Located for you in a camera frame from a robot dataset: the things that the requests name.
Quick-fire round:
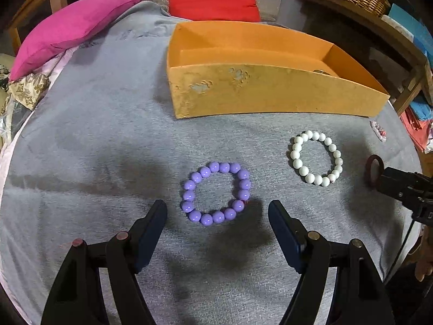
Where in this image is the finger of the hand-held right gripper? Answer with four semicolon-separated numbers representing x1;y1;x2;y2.
376;167;411;201

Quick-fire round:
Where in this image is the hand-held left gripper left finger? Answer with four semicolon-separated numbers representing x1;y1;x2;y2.
41;199;168;325

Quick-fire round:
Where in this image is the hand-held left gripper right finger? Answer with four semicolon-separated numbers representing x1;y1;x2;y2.
267;200;396;325

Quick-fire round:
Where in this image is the dark brown bangle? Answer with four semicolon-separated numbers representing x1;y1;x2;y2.
367;154;384;187

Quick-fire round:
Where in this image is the purple bead bracelet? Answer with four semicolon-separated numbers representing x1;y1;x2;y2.
181;161;251;226

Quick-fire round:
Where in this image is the orange cardboard box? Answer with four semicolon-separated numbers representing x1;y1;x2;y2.
166;20;391;120

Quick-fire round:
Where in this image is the person's right hand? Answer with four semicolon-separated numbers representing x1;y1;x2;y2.
414;237;433;282

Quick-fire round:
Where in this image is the red cloth stack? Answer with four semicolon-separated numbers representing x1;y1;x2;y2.
399;108;433;154

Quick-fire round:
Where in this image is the blue cloth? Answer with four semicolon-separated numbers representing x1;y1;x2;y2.
408;95;433;121

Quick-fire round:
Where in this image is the grey blanket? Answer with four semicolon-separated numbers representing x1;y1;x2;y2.
0;0;423;325

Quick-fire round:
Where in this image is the wooden table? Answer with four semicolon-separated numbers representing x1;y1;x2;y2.
287;0;433;116

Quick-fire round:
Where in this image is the blue flat box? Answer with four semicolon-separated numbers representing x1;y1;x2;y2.
387;3;428;55

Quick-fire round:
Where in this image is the pale pink sheet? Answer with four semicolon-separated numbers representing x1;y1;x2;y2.
0;47;80;325

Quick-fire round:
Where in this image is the beige patterned cloth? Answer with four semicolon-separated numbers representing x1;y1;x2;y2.
0;63;51;112

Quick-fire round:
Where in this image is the magenta cushion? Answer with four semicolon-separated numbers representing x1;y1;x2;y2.
9;0;144;82

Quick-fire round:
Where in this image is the black cable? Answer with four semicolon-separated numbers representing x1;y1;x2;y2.
382;210;420;285

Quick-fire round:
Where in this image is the pink crystal bracelet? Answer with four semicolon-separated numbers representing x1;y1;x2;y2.
370;119;388;142

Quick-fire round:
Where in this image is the white bead bracelet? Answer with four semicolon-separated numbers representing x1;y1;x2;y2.
290;130;343;187

